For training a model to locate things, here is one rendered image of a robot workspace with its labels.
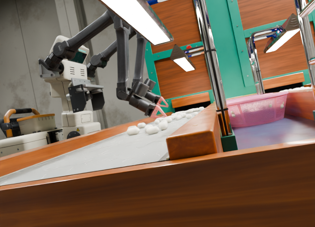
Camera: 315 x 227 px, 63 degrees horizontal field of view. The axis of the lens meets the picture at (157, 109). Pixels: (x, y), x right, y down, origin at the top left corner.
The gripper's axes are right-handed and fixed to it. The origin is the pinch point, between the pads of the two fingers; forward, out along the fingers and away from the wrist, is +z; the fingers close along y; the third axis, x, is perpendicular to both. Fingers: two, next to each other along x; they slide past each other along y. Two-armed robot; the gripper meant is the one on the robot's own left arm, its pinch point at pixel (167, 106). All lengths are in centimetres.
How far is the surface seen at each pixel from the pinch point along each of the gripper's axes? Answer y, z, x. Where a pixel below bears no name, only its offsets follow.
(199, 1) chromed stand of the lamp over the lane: -112, 13, -38
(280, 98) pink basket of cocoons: -70, 45, -32
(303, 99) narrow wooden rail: -77, 50, -34
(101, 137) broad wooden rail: -94, 1, 6
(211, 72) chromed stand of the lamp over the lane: -112, 22, -26
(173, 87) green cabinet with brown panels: 42.6, -9.3, -10.0
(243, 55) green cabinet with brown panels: 42, 27, -58
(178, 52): -36.4, -2.7, -31.7
